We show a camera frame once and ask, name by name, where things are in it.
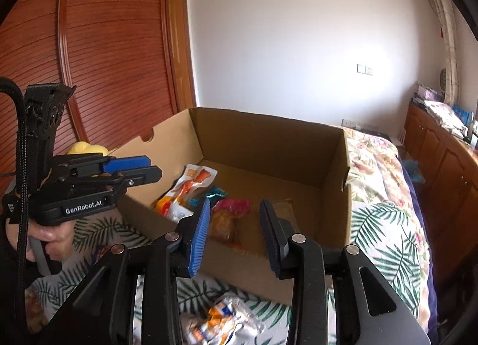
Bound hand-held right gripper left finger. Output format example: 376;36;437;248
39;199;212;345

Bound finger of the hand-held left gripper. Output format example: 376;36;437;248
60;166;164;191
56;154;151;177

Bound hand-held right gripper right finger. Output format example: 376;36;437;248
259;199;430;345

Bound clear cracker packet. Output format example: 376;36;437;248
272;201;300;234

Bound pink bread snack packet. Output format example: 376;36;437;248
208;199;251;245

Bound orange snack packet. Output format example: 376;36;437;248
154;164;218;223

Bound teal snack packet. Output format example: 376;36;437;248
188;186;227;208

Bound cardboard box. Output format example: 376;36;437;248
106;107;353;306

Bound person's left hand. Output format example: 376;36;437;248
5;218;75;269

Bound yellow plush toy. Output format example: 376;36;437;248
67;142;110;157

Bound leaf print blanket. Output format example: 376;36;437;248
22;201;431;345

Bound wooden slatted wardrobe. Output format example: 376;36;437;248
0;0;180;196

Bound wooden door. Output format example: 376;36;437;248
167;0;197;114

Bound floral quilt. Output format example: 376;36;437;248
343;126;412;213

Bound dark blue bed sheet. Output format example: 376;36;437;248
399;158;443;338

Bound wooden low cabinet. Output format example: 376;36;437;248
404;100;478;288

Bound purple box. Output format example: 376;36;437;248
413;82;445;105

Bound blue packets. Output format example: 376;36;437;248
453;104;474;126

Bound pale patterned curtain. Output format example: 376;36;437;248
426;0;461;107

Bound black braided cable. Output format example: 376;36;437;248
0;77;31;345

